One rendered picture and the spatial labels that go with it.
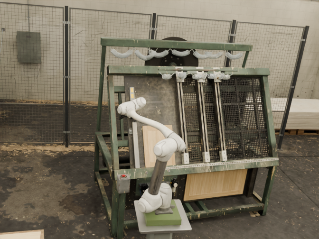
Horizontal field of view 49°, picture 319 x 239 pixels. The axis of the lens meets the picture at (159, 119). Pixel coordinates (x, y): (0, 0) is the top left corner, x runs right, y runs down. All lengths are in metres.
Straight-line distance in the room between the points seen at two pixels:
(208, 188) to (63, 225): 1.91
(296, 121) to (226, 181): 3.87
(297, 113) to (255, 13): 2.77
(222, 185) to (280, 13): 5.87
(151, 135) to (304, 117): 4.97
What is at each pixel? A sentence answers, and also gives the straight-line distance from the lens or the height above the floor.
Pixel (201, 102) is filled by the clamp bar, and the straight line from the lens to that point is 4.45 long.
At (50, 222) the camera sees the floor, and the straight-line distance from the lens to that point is 4.75.
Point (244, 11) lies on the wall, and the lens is 9.32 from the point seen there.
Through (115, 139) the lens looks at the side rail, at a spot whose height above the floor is 1.20.
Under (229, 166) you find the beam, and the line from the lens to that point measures 4.52.
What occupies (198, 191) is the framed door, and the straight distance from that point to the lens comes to 4.79.
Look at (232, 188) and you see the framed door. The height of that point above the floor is 0.36.
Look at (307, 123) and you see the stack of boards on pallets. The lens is 8.60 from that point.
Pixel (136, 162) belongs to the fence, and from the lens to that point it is 4.06.
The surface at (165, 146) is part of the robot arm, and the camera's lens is 2.93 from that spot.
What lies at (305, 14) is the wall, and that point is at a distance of 10.10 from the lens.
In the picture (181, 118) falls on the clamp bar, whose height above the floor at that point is 1.40.
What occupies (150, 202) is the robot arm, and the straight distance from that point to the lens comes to 3.25.
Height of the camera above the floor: 2.86
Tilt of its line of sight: 21 degrees down
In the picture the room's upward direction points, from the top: 6 degrees clockwise
